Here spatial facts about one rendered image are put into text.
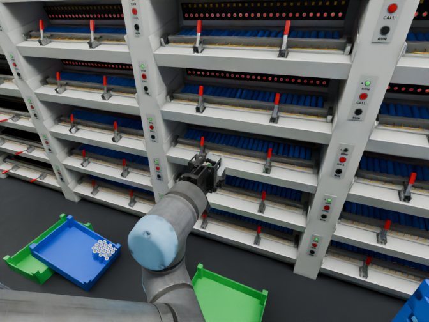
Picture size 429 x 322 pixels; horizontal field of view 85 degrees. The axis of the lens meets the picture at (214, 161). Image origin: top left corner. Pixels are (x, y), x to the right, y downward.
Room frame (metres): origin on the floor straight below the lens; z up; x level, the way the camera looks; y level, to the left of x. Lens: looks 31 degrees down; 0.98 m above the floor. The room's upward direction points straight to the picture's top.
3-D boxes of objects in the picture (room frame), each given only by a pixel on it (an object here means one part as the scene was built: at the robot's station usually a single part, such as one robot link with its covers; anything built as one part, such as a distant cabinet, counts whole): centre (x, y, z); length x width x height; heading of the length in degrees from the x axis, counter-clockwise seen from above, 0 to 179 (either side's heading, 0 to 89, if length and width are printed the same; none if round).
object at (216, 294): (0.49, -0.03, 0.04); 0.30 x 0.20 x 0.08; 66
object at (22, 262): (0.76, 0.78, 0.04); 0.30 x 0.20 x 0.08; 159
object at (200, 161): (0.48, 0.03, 0.63); 0.12 x 0.08 x 0.09; 159
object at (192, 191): (0.40, 0.07, 0.63); 0.10 x 0.05 x 0.09; 69
